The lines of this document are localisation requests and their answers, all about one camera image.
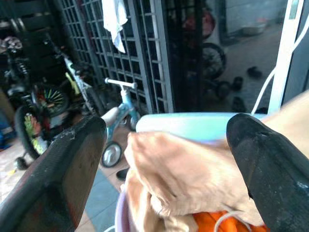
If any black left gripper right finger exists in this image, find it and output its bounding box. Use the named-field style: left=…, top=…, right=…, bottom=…
left=226, top=113, right=309, bottom=232

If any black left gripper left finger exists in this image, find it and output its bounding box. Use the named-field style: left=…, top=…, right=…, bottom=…
left=0, top=115, right=108, bottom=232

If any beige garment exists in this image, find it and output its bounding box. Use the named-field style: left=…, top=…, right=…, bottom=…
left=120, top=90, right=309, bottom=232

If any blue box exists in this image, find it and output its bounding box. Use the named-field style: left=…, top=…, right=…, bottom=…
left=0, top=113, right=13, bottom=150

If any lilac plastic basin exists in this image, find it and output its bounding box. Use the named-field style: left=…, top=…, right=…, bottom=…
left=114, top=189, right=136, bottom=232

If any black sandal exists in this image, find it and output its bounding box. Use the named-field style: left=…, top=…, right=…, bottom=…
left=231, top=76, right=244, bottom=92
left=231, top=96, right=247, bottom=114
left=247, top=66, right=263, bottom=80

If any orange garment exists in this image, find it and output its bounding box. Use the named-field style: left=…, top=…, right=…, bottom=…
left=193, top=210, right=269, bottom=232

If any lime white children bicycle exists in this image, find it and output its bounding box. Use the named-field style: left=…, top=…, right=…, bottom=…
left=13, top=40, right=105, bottom=170

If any teal children balance bike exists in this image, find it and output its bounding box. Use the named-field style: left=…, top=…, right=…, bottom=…
left=100, top=77, right=142, bottom=169

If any black bicycle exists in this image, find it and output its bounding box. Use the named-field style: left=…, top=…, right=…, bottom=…
left=0, top=36, right=33, bottom=108

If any red children bicycle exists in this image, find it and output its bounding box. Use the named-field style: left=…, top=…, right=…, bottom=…
left=182, top=7, right=232, bottom=99

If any grey metal grille gate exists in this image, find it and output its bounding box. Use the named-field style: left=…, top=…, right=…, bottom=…
left=55, top=0, right=175, bottom=115

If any grey basin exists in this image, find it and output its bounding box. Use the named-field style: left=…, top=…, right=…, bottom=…
left=240, top=21, right=267, bottom=36

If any white hanging cloth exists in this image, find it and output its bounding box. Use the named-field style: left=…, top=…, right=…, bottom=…
left=101, top=0, right=129, bottom=54

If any thin white hanging cable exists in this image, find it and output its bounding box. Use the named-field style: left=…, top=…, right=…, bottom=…
left=251, top=23, right=309, bottom=115

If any white upright frame post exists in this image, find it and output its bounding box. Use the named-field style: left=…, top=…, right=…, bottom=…
left=267, top=0, right=305, bottom=115

